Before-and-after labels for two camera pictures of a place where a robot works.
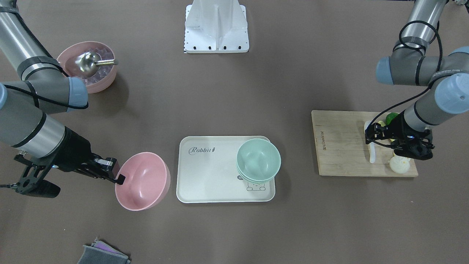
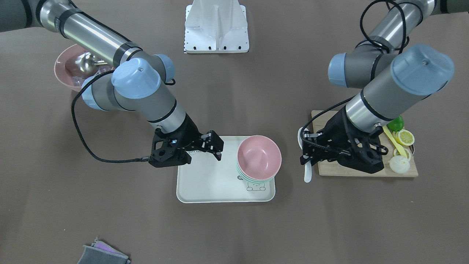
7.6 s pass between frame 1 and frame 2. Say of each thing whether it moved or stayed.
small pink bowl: moved
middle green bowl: stayed
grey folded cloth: stayed
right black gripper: moved
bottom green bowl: stayed
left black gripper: moved
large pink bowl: stayed
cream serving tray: stayed
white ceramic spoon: moved
